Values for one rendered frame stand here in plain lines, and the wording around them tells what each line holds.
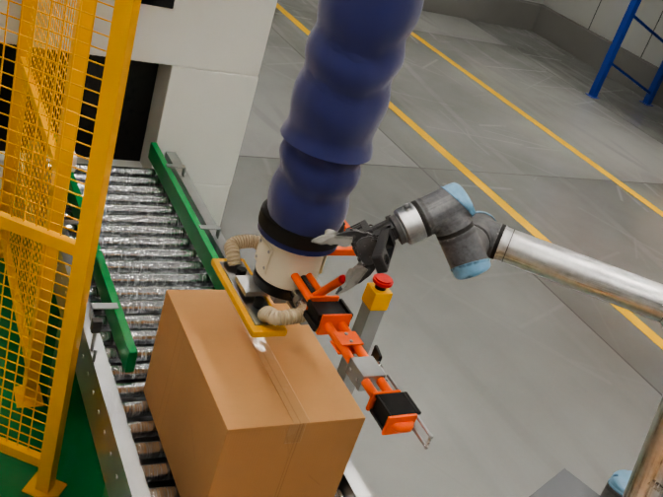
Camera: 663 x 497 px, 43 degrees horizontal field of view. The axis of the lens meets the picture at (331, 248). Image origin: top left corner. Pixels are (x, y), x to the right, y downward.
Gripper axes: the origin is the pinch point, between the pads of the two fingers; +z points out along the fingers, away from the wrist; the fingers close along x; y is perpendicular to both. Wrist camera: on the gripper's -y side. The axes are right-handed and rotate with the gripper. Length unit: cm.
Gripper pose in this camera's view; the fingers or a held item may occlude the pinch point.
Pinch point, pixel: (324, 269)
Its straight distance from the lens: 190.5
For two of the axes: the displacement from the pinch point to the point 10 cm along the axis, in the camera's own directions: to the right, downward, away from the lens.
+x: -3.7, -8.1, -4.6
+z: -9.0, 4.3, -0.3
